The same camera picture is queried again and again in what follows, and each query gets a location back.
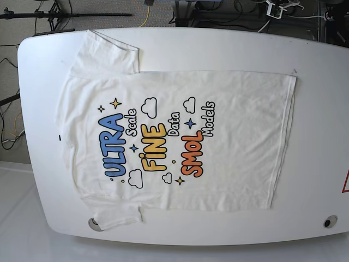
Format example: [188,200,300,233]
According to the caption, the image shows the white printed T-shirt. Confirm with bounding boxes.
[55,31,297,230]

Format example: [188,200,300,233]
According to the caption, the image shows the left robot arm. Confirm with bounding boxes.
[265,0,304,19]

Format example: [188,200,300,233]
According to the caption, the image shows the black tripod stand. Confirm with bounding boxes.
[1,1,132,36]

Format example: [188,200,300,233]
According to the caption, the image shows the black equipment base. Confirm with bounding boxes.
[169,1,348,47]

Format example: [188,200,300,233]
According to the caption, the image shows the left table cable grommet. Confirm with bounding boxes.
[88,218,103,232]

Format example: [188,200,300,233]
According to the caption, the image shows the table cable grommet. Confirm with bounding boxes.
[88,218,103,232]
[323,215,338,229]

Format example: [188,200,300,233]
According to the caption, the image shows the yellow cable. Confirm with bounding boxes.
[140,3,151,28]

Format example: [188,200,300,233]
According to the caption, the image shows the white cable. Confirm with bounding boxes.
[257,13,325,33]

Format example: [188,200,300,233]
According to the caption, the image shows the black floor cables left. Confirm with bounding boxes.
[0,57,27,150]

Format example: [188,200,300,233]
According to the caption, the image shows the right table cable grommet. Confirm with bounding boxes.
[323,215,338,229]

